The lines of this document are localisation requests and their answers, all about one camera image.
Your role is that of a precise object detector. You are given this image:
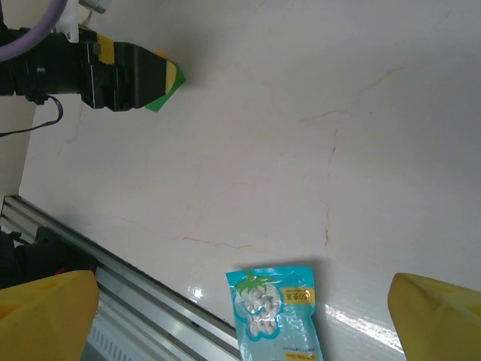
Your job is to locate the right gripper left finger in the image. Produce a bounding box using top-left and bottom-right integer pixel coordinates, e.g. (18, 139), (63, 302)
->
(0, 269), (101, 361)

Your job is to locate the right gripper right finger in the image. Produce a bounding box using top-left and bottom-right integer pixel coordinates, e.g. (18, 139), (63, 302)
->
(386, 272), (481, 361)

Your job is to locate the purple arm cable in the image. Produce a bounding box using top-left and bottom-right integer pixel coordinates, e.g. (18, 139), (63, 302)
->
(0, 0), (74, 63)

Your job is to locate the blue snack bag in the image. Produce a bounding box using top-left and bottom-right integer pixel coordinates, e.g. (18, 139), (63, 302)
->
(224, 265), (325, 361)

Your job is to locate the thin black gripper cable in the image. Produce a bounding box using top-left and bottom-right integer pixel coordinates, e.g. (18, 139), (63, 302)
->
(0, 95), (65, 138)

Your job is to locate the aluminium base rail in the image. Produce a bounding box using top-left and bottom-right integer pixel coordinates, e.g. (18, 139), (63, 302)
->
(0, 194), (242, 361)

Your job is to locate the white slotted cable duct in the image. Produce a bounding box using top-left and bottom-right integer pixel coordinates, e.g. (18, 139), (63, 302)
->
(83, 315), (162, 361)

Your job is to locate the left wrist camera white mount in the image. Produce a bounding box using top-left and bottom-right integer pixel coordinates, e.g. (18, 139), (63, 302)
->
(52, 0), (113, 43)

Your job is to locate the green lego brick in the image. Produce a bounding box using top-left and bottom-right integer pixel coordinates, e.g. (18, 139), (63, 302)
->
(144, 63), (187, 114)

